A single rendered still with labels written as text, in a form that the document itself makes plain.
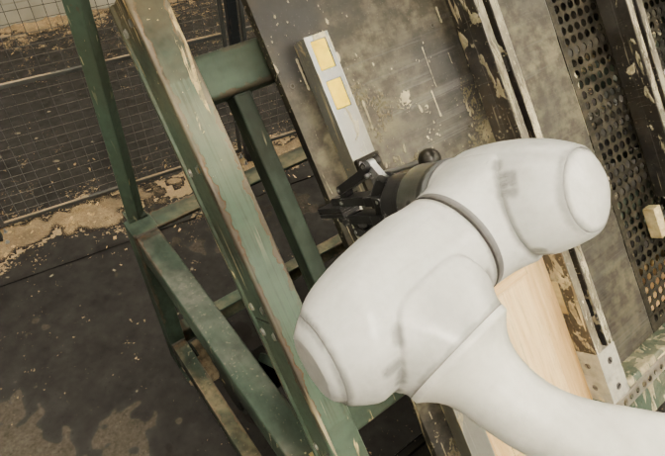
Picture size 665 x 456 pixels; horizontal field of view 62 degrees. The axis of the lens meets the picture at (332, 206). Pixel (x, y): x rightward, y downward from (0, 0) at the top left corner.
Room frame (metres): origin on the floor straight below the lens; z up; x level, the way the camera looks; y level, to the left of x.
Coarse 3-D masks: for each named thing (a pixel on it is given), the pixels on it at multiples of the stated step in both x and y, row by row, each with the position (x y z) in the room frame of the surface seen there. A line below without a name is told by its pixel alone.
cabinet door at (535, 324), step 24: (504, 288) 0.71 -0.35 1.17; (528, 288) 0.74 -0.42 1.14; (552, 288) 0.76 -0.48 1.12; (528, 312) 0.70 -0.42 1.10; (552, 312) 0.72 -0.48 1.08; (528, 336) 0.66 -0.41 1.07; (552, 336) 0.68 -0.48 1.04; (528, 360) 0.63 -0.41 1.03; (552, 360) 0.65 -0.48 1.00; (576, 360) 0.66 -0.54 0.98; (552, 384) 0.61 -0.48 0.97; (576, 384) 0.63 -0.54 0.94
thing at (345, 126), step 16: (304, 48) 0.85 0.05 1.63; (304, 64) 0.86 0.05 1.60; (336, 64) 0.85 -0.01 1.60; (320, 80) 0.82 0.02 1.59; (320, 96) 0.82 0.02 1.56; (352, 96) 0.83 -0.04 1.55; (336, 112) 0.79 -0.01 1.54; (352, 112) 0.81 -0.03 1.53; (336, 128) 0.78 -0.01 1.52; (352, 128) 0.79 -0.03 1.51; (336, 144) 0.78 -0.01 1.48; (352, 144) 0.77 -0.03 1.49; (368, 144) 0.78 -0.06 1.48; (352, 160) 0.75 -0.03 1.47; (368, 208) 0.71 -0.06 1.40; (448, 416) 0.50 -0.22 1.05; (464, 416) 0.49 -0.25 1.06; (464, 432) 0.47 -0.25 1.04; (480, 432) 0.48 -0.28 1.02; (464, 448) 0.46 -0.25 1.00; (480, 448) 0.46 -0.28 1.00
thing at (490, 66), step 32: (448, 0) 1.09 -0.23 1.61; (480, 0) 1.04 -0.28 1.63; (480, 32) 1.01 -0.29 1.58; (480, 64) 1.00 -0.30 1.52; (512, 64) 0.99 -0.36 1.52; (480, 96) 0.99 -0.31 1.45; (512, 96) 0.94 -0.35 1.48; (512, 128) 0.92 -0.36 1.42; (544, 256) 0.79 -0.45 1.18; (576, 256) 0.78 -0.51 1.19; (576, 288) 0.73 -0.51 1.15; (576, 320) 0.70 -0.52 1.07; (576, 352) 0.68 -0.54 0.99; (608, 352) 0.66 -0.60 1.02; (608, 384) 0.61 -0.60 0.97
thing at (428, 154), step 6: (426, 150) 0.71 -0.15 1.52; (432, 150) 0.71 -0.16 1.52; (420, 156) 0.71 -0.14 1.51; (426, 156) 0.70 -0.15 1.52; (432, 156) 0.70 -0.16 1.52; (438, 156) 0.70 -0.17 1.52; (414, 162) 0.72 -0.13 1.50; (420, 162) 0.70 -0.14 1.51; (426, 162) 0.69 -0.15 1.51; (396, 168) 0.72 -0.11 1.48; (402, 168) 0.72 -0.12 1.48; (408, 168) 0.72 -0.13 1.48; (372, 180) 0.73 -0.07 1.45
